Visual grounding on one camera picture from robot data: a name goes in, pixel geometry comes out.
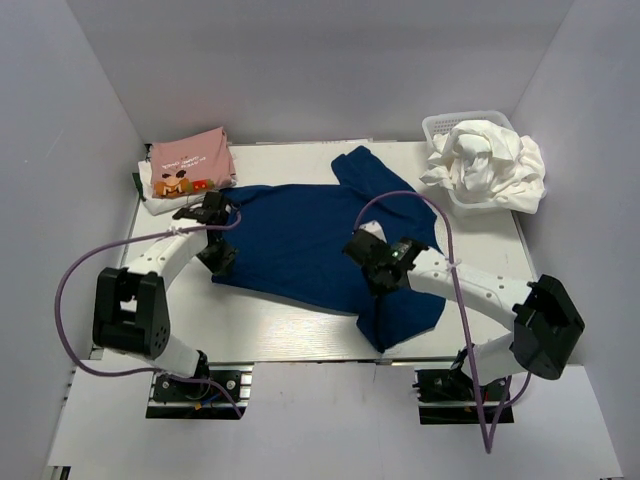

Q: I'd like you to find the blue t-shirt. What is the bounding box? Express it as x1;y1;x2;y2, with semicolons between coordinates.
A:
211;146;445;352

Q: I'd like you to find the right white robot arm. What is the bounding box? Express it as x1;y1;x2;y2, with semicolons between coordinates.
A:
343;229;585;399

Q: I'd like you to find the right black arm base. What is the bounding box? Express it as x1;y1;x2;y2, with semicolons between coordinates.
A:
412;368;515;426

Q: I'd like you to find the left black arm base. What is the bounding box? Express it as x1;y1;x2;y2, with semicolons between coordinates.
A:
145;364;253;420

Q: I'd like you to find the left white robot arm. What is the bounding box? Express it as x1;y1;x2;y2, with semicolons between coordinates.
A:
92;192;238;399

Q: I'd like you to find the crumpled white t-shirts pile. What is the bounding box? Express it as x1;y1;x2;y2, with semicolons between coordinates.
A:
420;120;546;214

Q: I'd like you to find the folded pink t-shirt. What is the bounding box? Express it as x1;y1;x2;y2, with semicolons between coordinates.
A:
150;127;236;199

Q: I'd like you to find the white plastic basket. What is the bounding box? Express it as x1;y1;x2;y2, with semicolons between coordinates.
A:
421;110;513;218

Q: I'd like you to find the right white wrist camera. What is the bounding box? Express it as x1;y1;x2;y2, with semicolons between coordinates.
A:
358;220;386;242

